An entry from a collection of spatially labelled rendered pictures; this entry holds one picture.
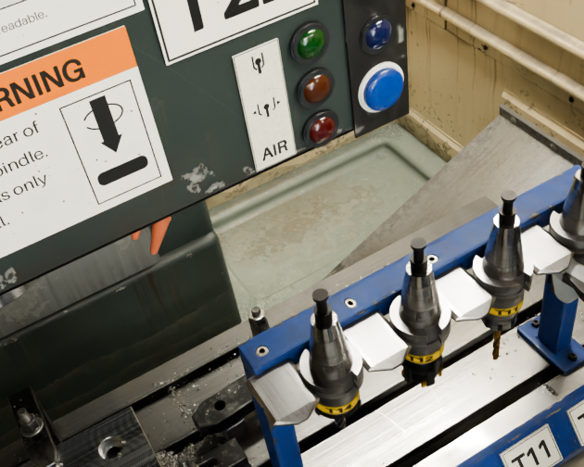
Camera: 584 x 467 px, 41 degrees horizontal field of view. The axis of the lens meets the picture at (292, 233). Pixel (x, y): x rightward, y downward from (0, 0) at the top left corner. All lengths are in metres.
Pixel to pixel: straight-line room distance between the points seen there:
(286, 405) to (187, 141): 0.38
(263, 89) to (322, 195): 1.47
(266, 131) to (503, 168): 1.17
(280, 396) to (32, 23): 0.49
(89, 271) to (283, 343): 0.61
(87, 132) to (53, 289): 0.93
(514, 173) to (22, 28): 1.31
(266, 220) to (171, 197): 1.41
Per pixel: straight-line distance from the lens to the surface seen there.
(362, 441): 1.12
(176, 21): 0.44
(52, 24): 0.42
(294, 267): 1.78
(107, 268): 1.37
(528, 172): 1.61
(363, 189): 1.95
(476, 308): 0.85
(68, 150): 0.45
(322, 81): 0.50
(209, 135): 0.48
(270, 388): 0.80
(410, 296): 0.79
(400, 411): 1.15
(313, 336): 0.75
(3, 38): 0.41
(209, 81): 0.46
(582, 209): 0.90
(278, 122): 0.50
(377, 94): 0.52
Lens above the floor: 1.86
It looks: 44 degrees down
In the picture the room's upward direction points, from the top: 10 degrees counter-clockwise
